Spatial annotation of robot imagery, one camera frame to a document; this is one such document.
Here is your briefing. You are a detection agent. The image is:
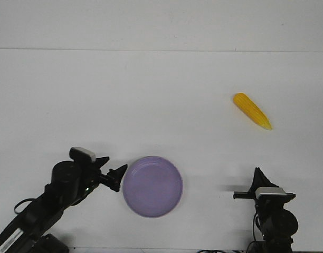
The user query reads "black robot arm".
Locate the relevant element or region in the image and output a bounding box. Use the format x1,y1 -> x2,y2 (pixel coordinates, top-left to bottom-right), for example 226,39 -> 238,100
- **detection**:
233,167 -> 298,252
0,157 -> 128,252

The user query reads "yellow corn cob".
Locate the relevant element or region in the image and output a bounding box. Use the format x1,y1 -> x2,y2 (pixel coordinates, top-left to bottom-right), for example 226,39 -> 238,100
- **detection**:
232,93 -> 272,131

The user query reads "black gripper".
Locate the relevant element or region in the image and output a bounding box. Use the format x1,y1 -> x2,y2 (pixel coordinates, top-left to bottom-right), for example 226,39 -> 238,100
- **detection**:
79,157 -> 128,195
233,167 -> 296,205

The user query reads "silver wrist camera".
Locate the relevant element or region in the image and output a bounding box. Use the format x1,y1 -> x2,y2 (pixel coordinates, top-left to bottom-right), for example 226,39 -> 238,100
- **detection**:
255,187 -> 287,200
69,147 -> 96,163

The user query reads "purple round plate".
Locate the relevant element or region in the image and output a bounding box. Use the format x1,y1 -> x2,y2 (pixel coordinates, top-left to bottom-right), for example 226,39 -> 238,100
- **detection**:
122,156 -> 183,218

